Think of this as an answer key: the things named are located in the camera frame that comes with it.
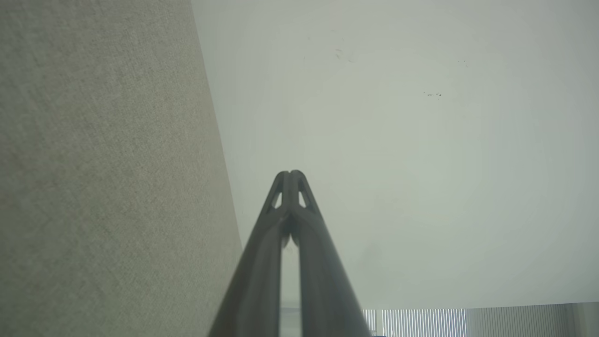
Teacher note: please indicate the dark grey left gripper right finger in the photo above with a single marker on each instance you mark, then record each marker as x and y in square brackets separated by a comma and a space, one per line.
[325, 285]

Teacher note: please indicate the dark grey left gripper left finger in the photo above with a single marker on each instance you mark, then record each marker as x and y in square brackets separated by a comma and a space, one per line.
[255, 281]

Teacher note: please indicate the white ribbed panel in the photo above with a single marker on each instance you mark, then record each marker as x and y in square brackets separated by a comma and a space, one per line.
[468, 323]

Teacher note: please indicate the grey fabric cushion surface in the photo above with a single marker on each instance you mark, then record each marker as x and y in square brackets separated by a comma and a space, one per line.
[103, 168]

